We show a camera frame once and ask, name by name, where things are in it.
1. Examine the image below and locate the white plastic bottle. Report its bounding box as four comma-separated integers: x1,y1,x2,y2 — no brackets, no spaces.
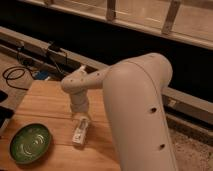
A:
72,117,90,146

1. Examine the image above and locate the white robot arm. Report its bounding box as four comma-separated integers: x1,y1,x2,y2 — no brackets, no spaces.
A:
61,53,179,171

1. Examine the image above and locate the blue small object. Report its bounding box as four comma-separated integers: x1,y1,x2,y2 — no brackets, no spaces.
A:
34,71,49,80

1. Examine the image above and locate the dark object at left edge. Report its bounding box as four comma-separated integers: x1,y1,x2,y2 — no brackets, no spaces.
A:
0,90,14,128

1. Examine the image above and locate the black power adapter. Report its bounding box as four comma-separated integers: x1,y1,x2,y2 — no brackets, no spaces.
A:
48,43,67,57

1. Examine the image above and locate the green ceramic bowl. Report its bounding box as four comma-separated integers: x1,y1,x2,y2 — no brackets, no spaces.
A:
9,123,52,164

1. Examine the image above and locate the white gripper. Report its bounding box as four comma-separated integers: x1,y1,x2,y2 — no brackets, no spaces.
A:
70,91,89,120

